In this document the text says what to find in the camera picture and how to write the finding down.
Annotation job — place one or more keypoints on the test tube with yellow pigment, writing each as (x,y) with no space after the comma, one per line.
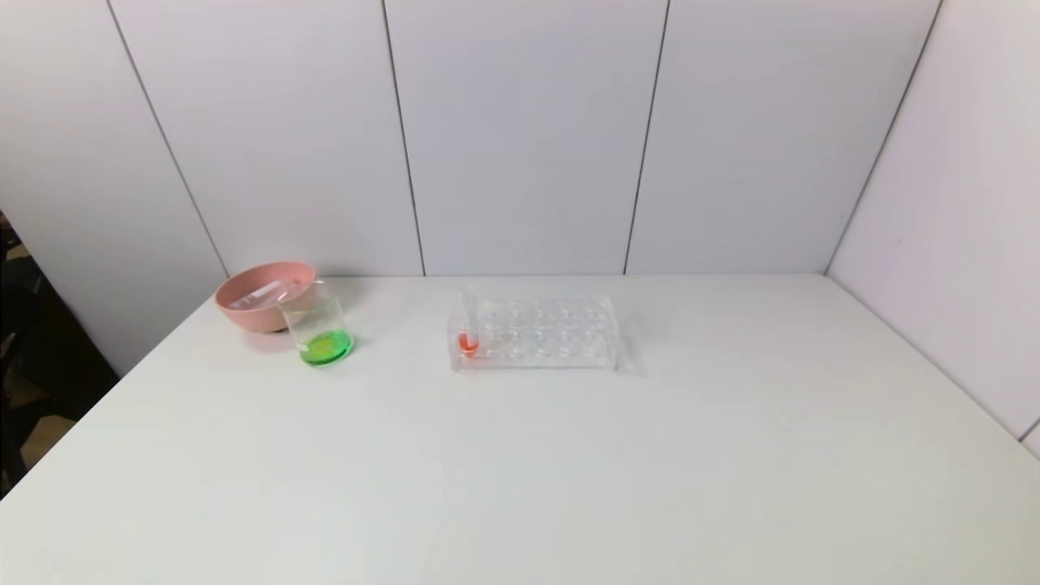
(292,286)

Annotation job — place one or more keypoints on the test tube with blue pigment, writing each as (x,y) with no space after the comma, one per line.
(253,296)

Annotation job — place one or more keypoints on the clear plastic test tube rack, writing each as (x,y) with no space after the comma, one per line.
(544,341)

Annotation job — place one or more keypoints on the test tube with red pigment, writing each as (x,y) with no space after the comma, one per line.
(468,342)

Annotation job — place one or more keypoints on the clear glass beaker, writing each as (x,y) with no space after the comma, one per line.
(325,341)

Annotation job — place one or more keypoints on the pink bowl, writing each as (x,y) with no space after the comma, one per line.
(252,313)

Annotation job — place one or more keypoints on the black furniture beside table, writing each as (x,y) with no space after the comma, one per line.
(32,366)

